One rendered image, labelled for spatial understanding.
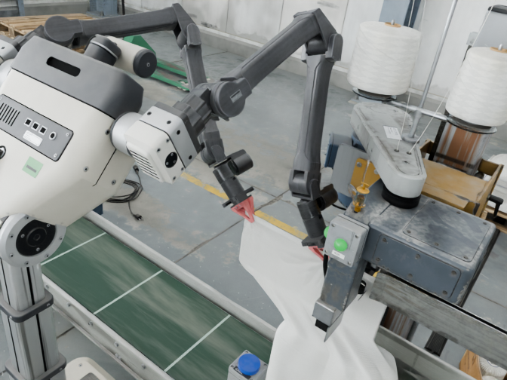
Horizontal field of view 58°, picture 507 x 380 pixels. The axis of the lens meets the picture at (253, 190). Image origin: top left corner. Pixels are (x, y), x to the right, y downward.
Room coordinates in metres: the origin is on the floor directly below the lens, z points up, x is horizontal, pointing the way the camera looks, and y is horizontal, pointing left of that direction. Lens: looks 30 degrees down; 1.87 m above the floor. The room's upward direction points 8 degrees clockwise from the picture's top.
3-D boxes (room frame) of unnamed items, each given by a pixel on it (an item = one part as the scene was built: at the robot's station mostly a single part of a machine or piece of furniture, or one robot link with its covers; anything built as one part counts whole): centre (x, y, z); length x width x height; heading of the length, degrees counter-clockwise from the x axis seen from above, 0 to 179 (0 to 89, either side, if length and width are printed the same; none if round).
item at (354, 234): (0.85, -0.22, 1.28); 0.08 x 0.05 x 0.09; 58
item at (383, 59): (1.24, -0.29, 1.61); 0.17 x 0.17 x 0.17
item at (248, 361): (0.84, -0.06, 0.84); 0.06 x 0.06 x 0.02
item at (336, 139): (1.38, -0.26, 1.25); 0.10 x 0.08 x 0.12; 173
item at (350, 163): (1.26, -0.37, 1.23); 0.28 x 0.07 x 0.16; 58
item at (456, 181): (1.22, -0.55, 1.18); 0.34 x 0.25 x 0.31; 148
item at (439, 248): (0.91, -0.39, 1.21); 0.30 x 0.25 x 0.30; 58
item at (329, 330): (0.90, -0.24, 0.98); 0.09 x 0.05 x 0.05; 148
